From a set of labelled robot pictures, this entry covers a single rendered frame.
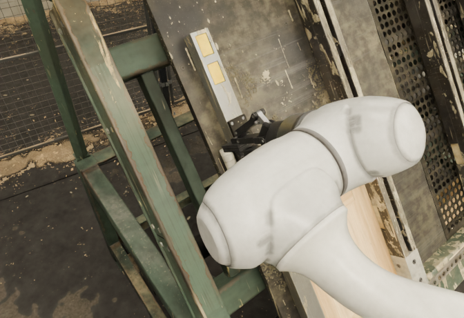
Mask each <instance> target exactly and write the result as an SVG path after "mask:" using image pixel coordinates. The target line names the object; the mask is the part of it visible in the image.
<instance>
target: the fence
mask: <svg viewBox="0 0 464 318"><path fill-rule="evenodd" d="M204 33H206V35H207V37H208V40H209V43H210V44H211V47H212V50H213V54H210V55H209V56H206V57H203V55H202V52H201V50H200V47H199V46H198V43H197V40H196V38H195V37H196V36H198V35H201V34H204ZM184 40H185V42H186V45H187V47H188V50H189V52H190V54H191V57H192V59H193V62H194V64H195V67H196V68H197V71H198V74H199V76H200V79H201V80H202V83H203V85H204V88H205V90H206V93H207V95H208V97H209V100H210V102H211V105H212V106H213V109H214V112H215V114H216V117H217V119H218V121H219V123H220V126H221V128H222V131H223V133H224V136H225V138H226V140H227V143H228V142H230V141H231V139H232V138H233V135H232V134H231V131H230V128H229V125H228V123H227V121H229V120H231V119H233V118H236V117H238V116H240V115H243V114H242V111H241V109H240V106H239V104H238V101H237V99H236V97H235V94H234V91H233V89H232V87H231V84H230V82H229V79H228V77H227V75H226V72H225V69H224V67H223V65H222V62H221V60H220V57H219V54H218V52H217V50H216V47H215V45H214V42H213V40H212V38H211V35H210V32H209V29H208V28H205V29H203V30H199V31H197V32H193V33H191V34H189V35H188V36H186V37H185V38H184ZM216 61H217V62H218V65H219V67H220V70H221V71H222V74H223V77H224V80H225V81H223V82H221V83H219V84H216V85H215V84H214V82H213V79H212V76H211V74H210V72H209V69H208V67H207V65H209V64H210V63H214V62H216ZM233 154H234V156H235V159H236V161H237V162H239V160H241V159H242V158H240V157H239V155H237V154H236V152H233ZM282 274H283V276H284V279H285V281H286V283H287V286H288V288H289V291H290V293H291V296H292V297H293V300H294V303H295V305H296V308H297V309H298V312H299V314H300V317H301V318H325V315H324V313H323V311H322V308H321V306H320V303H319V301H318V298H317V296H316V293H315V291H314V289H313V286H312V284H311V281H310V279H308V278H307V277H305V276H304V275H301V274H298V273H296V272H288V271H285V272H282Z"/></svg>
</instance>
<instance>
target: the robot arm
mask: <svg viewBox="0 0 464 318"><path fill-rule="evenodd" d="M265 114H266V111H265V109H264V108H262V109H260V110H258V111H256V112H254V113H252V114H251V117H250V119H249V120H248V121H247V122H246V123H244V124H243V125H241V126H240V127H239V128H238V129H236V130H235V135H236V137H234V138H232V139H231V141H230V142H228V143H226V144H224V145H223V146H222V149H223V151H224V152H236V154H237V155H239V157H240V158H242V159H241V160H239V162H237V163H236V164H234V165H233V166H231V167H230V168H229V169H228V170H227V171H226V172H225V173H224V174H222V175H221V176H220V177H219V178H218V179H217V180H216V181H215V182H214V183H213V184H212V185H211V187H210V188H209V189H208V190H207V192H206V194H205V195H204V198H203V202H202V204H201V206H200V208H199V210H198V213H197V226H198V230H199V232H200V235H201V238H202V241H203V242H204V245H205V246H206V249H207V250H208V252H209V253H210V255H211V256H212V258H214V260H216V261H217V262H218V263H219V264H222V265H225V266H227V267H229V268H235V269H252V268H255V267H257V266H259V265H260V264H261V263H263V262H264V263H266V264H271V265H273V266H275V267H276V268H277V269H278V270H279V271H280V272H285V271H288V272H296V273H298V274H301V275H304V276H305V277H307V278H308V279H310V280H311V281H312V282H314V283H315V284H316V285H317V286H318V287H320V288H321V289H322V290H323V291H325V292H326V293H327V294H328V295H329V296H330V297H332V298H333V299H335V300H336V301H337V302H338V303H340V304H341V305H343V306H344V307H346V308H347V309H349V310H350V311H352V312H354V313H355V314H357V315H359V316H361V317H362V318H464V293H461V292H456V291H453V290H448V289H446V288H441V287H438V286H433V285H429V284H425V283H422V282H419V281H414V280H411V279H408V278H404V277H401V276H399V275H395V274H394V273H392V272H389V271H387V270H385V269H384V268H381V267H380V266H379V265H377V264H375V263H374V262H373V261H372V260H371V259H370V258H368V257H367V256H366V255H365V254H364V253H363V252H362V251H361V250H360V248H359V247H358V246H357V245H356V244H355V242H354V241H353V239H352V238H351V235H350V233H349V229H348V226H347V211H348V209H347V208H346V207H345V205H344V204H343V202H342V200H341V198H340V197H341V196H343V195H344V194H345V193H347V192H349V191H350V190H353V189H354V188H357V187H359V186H362V185H365V184H366V183H370V182H373V181H374V180H375V179H376V178H377V177H388V176H391V175H394V174H396V173H399V172H402V171H404V170H406V169H408V168H410V167H412V166H414V165H415V164H417V163H418V162H419V161H420V160H421V158H422V156H423V153H424V151H425V142H426V132H425V126H424V123H423V120H422V118H421V116H420V115H419V113H418V111H417V109H415V107H414V106H413V105H412V104H411V103H410V102H408V101H406V100H402V99H398V98H393V97H383V96H364V97H354V98H349V99H343V100H340V101H335V102H332V103H328V104H326V105H323V106H322V107H320V108H319V109H317V110H310V111H308V112H301V113H298V114H294V115H290V116H289V117H287V118H286V119H285V120H282V121H274V120H272V119H270V120H268V119H267V118H266V117H265ZM257 124H259V125H260V124H262V127H261V129H260V132H259V133H253V134H249V133H248V134H247V133H246V131H248V130H250V129H251V128H252V127H254V126H255V125H257ZM251 143H254V144H261V146H251ZM243 157H244V158H243Z"/></svg>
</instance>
